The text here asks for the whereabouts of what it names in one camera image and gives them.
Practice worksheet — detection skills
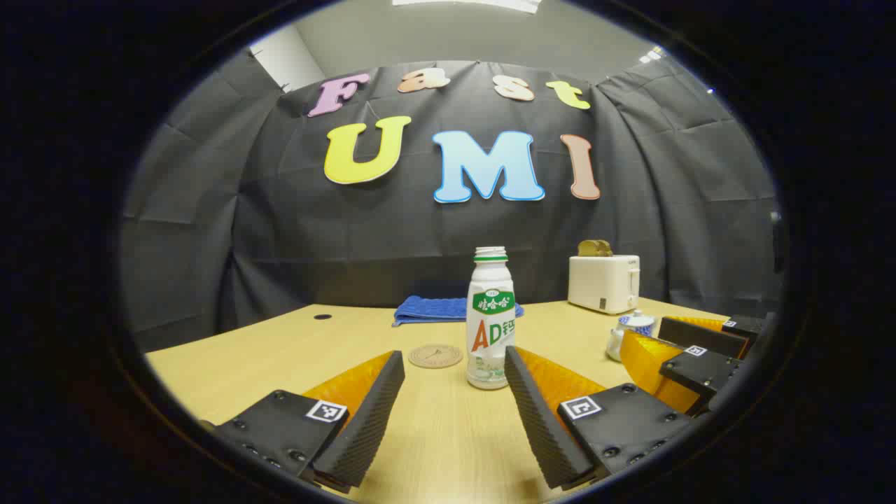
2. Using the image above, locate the blue folded towel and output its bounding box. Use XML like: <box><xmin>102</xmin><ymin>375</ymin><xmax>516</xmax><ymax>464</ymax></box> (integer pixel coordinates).
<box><xmin>392</xmin><ymin>295</ymin><xmax>524</xmax><ymax>328</ymax></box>

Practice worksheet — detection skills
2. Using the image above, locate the ceiling light panel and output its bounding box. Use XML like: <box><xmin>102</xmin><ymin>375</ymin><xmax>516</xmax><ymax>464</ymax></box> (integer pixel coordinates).
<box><xmin>392</xmin><ymin>0</ymin><xmax>543</xmax><ymax>13</ymax></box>

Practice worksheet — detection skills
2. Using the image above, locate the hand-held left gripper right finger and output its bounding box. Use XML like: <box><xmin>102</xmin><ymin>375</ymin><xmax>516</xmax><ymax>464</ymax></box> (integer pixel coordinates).
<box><xmin>505</xmin><ymin>345</ymin><xmax>694</xmax><ymax>490</ymax></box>

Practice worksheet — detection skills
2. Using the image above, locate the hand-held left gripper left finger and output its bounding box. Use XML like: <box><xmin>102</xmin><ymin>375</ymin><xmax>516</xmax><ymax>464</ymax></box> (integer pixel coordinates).
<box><xmin>199</xmin><ymin>350</ymin><xmax>406</xmax><ymax>494</ymax></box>

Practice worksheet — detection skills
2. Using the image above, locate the black backdrop cloth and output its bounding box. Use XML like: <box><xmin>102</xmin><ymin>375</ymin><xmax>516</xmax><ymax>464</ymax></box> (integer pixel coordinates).
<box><xmin>119</xmin><ymin>59</ymin><xmax>785</xmax><ymax>351</ymax></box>

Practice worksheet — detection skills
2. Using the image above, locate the white water bottle green label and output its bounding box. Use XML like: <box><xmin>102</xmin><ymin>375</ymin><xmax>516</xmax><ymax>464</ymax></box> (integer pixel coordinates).
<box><xmin>465</xmin><ymin>246</ymin><xmax>517</xmax><ymax>391</ymax></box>

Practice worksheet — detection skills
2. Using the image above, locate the white toaster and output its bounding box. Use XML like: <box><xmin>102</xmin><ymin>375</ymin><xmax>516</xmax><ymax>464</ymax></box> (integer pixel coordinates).
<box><xmin>568</xmin><ymin>254</ymin><xmax>641</xmax><ymax>315</ymax></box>

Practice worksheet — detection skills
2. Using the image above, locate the round wooden coaster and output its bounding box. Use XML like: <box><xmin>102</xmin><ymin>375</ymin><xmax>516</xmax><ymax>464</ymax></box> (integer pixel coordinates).
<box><xmin>408</xmin><ymin>344</ymin><xmax>464</xmax><ymax>369</ymax></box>

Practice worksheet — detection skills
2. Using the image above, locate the white teacup lid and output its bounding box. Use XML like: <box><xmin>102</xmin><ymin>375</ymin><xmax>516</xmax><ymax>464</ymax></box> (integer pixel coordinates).
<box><xmin>617</xmin><ymin>310</ymin><xmax>656</xmax><ymax>337</ymax></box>

